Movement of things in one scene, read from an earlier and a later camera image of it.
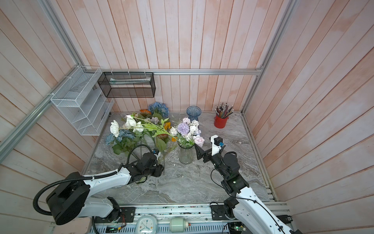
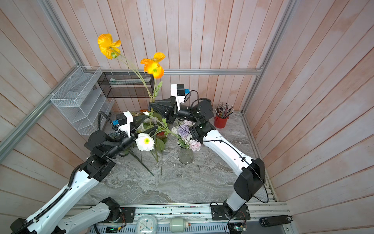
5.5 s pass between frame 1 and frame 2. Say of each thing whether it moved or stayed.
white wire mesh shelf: stayed
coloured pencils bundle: stayed
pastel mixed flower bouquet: stayed
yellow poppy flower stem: moved
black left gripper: moved
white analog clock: stayed
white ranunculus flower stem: moved
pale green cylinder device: stayed
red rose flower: stayed
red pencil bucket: stayed
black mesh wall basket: stayed
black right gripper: moved
